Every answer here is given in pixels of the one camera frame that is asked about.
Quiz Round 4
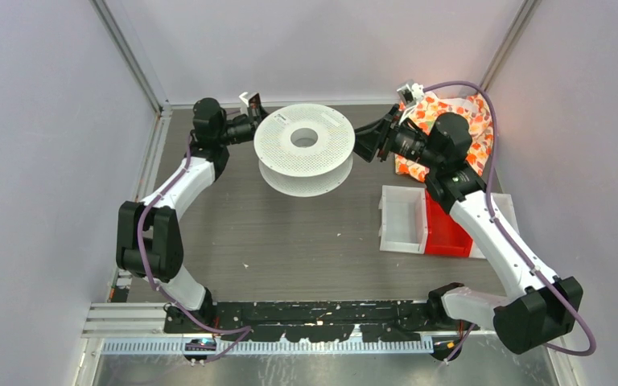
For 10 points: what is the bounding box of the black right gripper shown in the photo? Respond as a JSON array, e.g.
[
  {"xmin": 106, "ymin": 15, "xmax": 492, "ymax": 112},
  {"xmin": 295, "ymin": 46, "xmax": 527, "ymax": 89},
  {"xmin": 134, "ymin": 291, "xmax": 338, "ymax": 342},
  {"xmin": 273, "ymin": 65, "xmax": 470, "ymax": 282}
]
[{"xmin": 340, "ymin": 104, "xmax": 442, "ymax": 170}]

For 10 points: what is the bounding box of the white plastic spool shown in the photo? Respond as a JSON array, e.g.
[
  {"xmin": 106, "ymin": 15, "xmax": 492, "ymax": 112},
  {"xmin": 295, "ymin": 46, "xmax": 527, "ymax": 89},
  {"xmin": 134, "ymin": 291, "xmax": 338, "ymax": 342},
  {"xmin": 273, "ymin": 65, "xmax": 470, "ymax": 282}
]
[{"xmin": 253, "ymin": 104, "xmax": 356, "ymax": 198}]

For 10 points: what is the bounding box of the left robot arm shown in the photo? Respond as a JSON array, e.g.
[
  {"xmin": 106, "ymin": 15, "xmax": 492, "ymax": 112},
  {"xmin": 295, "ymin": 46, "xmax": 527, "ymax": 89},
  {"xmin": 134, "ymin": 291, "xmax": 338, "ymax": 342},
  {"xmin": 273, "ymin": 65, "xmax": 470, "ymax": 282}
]
[{"xmin": 116, "ymin": 92, "xmax": 268, "ymax": 333}]

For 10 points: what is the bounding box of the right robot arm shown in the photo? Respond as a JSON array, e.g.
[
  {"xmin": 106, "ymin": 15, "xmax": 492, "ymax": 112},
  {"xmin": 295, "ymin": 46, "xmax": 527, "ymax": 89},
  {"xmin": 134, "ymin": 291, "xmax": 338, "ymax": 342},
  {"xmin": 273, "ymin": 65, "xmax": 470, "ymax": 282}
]
[{"xmin": 354, "ymin": 105, "xmax": 585, "ymax": 355}]

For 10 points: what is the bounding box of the white plastic bin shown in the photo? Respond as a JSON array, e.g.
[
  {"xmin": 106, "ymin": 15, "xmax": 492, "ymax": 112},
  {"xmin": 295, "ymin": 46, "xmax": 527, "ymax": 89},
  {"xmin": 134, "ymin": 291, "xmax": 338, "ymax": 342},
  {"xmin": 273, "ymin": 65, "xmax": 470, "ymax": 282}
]
[{"xmin": 378, "ymin": 185, "xmax": 428, "ymax": 255}]

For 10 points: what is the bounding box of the orange floral cloth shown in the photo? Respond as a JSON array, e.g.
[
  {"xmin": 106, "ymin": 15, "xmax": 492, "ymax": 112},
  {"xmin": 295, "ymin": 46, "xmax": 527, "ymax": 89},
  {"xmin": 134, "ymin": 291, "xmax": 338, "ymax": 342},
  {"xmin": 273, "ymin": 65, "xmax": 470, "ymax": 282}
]
[{"xmin": 407, "ymin": 92, "xmax": 494, "ymax": 176}]

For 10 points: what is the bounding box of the red plastic bin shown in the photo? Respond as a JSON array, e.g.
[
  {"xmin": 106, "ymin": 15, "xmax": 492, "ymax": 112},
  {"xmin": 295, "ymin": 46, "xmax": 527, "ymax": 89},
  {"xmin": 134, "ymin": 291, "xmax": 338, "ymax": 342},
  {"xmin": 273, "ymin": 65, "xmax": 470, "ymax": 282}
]
[{"xmin": 424, "ymin": 191, "xmax": 473, "ymax": 258}]

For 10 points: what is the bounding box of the white bin on right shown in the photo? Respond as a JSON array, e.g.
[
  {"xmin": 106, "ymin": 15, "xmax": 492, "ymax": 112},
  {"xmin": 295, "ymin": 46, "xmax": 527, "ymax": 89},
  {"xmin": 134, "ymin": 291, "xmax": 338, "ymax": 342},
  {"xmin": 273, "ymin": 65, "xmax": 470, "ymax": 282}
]
[{"xmin": 468, "ymin": 193, "xmax": 520, "ymax": 259}]

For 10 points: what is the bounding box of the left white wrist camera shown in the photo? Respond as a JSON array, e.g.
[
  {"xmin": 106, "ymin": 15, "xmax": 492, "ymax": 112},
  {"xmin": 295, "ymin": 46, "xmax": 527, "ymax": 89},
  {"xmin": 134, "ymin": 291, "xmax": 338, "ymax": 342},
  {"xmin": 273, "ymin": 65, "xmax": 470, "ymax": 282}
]
[{"xmin": 238, "ymin": 92, "xmax": 262, "ymax": 116}]

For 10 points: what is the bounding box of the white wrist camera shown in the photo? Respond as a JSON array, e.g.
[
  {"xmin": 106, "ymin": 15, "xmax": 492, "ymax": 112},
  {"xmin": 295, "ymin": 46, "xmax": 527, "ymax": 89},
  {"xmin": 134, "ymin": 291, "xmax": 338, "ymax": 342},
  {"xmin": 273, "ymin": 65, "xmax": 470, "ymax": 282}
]
[
  {"xmin": 238, "ymin": 92, "xmax": 262, "ymax": 116},
  {"xmin": 397, "ymin": 80, "xmax": 425, "ymax": 123}
]

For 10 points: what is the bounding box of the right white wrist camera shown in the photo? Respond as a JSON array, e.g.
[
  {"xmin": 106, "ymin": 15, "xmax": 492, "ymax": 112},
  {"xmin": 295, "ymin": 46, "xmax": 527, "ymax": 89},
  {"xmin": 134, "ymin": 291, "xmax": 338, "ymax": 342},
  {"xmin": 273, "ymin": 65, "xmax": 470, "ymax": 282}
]
[{"xmin": 397, "ymin": 80, "xmax": 425, "ymax": 123}]

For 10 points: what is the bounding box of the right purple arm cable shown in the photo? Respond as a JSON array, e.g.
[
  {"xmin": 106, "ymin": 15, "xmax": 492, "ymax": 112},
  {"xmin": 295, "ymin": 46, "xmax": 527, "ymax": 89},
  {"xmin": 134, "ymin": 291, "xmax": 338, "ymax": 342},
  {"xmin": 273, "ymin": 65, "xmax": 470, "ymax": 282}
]
[{"xmin": 421, "ymin": 80, "xmax": 598, "ymax": 365}]

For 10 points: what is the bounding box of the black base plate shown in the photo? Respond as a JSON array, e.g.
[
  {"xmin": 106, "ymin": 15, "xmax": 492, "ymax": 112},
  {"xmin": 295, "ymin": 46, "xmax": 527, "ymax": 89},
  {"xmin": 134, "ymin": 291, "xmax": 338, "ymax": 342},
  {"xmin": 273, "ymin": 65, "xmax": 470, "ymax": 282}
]
[{"xmin": 163, "ymin": 300, "xmax": 480, "ymax": 344}]

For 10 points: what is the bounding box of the white slotted cable duct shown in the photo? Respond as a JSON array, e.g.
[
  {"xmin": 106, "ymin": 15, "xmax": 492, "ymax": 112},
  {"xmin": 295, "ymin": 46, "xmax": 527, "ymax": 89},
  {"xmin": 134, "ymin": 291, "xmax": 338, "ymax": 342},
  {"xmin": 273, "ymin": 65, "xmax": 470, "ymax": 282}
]
[{"xmin": 101, "ymin": 336, "xmax": 434, "ymax": 355}]

